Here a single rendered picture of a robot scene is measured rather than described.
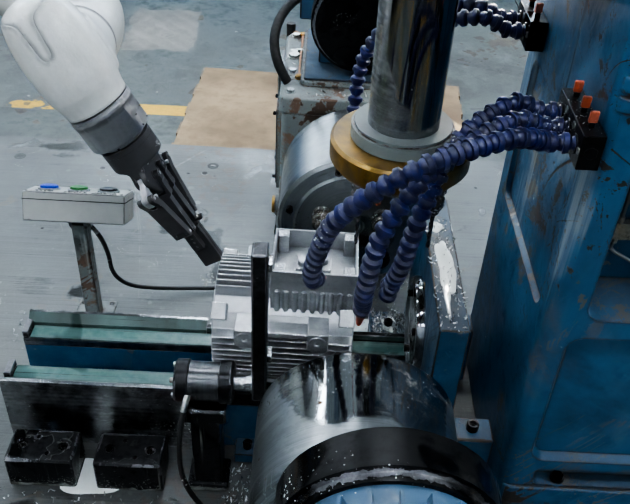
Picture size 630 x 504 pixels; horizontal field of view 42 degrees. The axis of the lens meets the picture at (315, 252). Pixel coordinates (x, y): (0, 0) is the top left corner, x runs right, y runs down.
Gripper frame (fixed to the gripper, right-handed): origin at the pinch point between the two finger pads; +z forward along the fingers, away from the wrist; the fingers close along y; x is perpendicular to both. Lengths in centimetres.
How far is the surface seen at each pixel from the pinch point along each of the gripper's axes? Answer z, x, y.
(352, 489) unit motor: -11, -29, -60
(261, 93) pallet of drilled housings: 78, 55, 235
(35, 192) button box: -12.7, 26.8, 14.5
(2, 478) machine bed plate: 12.0, 39.8, -21.3
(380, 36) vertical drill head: -20.9, -38.3, -8.0
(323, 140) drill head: 4.2, -17.7, 23.4
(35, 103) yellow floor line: 38, 154, 242
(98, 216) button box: -4.8, 19.3, 13.0
